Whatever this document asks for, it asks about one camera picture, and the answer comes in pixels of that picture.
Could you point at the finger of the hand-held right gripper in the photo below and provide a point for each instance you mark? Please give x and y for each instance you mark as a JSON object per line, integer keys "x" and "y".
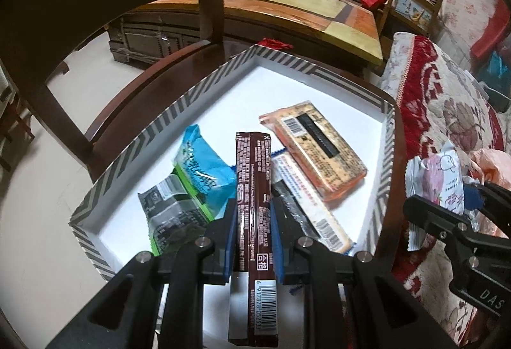
{"x": 439, "y": 217}
{"x": 475, "y": 195}

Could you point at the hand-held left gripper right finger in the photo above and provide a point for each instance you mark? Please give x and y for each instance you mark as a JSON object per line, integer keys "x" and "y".
{"x": 278, "y": 245}

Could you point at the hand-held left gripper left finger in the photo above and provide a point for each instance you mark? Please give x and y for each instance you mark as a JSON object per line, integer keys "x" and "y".
{"x": 230, "y": 241}

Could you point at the pink white snack packet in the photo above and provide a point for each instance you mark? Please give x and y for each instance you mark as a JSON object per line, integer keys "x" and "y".
{"x": 435, "y": 181}

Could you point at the brown snack bar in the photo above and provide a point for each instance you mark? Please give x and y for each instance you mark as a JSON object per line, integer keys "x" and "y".
{"x": 253, "y": 193}

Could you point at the striped cardboard box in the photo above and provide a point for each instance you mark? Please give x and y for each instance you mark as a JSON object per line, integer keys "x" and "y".
{"x": 303, "y": 85}

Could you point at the white blue cracker packet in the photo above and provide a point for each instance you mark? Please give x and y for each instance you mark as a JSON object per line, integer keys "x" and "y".
{"x": 307, "y": 193}

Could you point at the green black snack packet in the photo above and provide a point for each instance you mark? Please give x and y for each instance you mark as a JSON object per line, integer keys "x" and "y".
{"x": 171, "y": 213}

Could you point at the blue snack packet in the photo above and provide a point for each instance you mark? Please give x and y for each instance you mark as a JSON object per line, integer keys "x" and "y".
{"x": 203, "y": 169}

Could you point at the floral fleece blanket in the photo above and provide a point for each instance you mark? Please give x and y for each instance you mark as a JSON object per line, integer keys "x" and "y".
{"x": 439, "y": 105}

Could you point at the orange cracker packet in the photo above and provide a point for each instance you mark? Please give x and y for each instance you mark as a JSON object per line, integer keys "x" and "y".
{"x": 319, "y": 149}

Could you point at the blue plastic bag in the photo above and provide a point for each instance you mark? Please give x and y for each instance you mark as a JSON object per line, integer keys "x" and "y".
{"x": 499, "y": 67}

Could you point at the red plastic item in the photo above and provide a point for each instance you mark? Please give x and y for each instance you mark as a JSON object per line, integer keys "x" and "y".
{"x": 493, "y": 29}

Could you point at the small wooden chair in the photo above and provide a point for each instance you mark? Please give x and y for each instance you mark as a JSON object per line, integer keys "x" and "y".
{"x": 415, "y": 5}

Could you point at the wooden table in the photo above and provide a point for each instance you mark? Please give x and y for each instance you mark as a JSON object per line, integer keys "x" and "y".
{"x": 279, "y": 9}

